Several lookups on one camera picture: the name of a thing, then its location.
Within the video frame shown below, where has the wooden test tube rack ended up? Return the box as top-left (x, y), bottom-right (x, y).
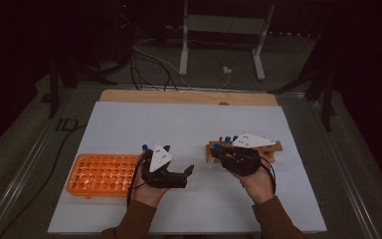
top-left (206, 136), bottom-right (284, 164)

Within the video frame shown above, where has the white plug with cable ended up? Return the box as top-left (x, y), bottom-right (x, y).
top-left (217, 66), bottom-right (233, 90)

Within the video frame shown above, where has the black tripod stand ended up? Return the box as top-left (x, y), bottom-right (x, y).
top-left (268, 71), bottom-right (338, 132)

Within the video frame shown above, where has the person's right hand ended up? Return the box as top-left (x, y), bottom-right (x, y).
top-left (237, 163), bottom-right (276, 205)

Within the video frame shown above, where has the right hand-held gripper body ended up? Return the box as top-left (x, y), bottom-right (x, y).
top-left (220, 132), bottom-right (277, 177)

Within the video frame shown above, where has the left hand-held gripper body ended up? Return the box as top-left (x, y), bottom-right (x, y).
top-left (141, 143), bottom-right (188, 189)

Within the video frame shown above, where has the black floor cable bundle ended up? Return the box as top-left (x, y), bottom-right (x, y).
top-left (129, 46), bottom-right (180, 92)

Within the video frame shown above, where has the dark equipment with red light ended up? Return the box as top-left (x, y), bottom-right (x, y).
top-left (112, 0), bottom-right (137, 63)

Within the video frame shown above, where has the right hand-held gripper black cable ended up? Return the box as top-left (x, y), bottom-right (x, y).
top-left (260, 155), bottom-right (278, 196)

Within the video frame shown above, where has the person's left hand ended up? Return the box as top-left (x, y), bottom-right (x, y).
top-left (131, 164), bottom-right (170, 209)

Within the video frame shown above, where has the long black cable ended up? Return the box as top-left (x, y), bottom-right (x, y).
top-left (0, 123), bottom-right (88, 239)

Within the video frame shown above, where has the white floor cable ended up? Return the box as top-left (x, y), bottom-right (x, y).
top-left (133, 39), bottom-right (193, 89)

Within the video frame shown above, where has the left hand-held gripper black cable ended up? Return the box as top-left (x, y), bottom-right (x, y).
top-left (126, 150), bottom-right (151, 207)

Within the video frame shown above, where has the hand-held gripper black cable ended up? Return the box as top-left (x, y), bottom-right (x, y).
top-left (126, 150), bottom-right (151, 207)
top-left (260, 155), bottom-right (278, 196)

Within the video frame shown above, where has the white table mat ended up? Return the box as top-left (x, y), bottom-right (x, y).
top-left (47, 101), bottom-right (327, 234)

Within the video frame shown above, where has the orange plastic tube rack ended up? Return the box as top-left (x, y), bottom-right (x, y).
top-left (65, 152), bottom-right (142, 199)

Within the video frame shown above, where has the metal frame rail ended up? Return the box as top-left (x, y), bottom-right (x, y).
top-left (0, 88), bottom-right (78, 239)
top-left (307, 99), bottom-right (381, 239)

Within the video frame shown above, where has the white metal stand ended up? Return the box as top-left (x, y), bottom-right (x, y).
top-left (178, 0), bottom-right (277, 82)

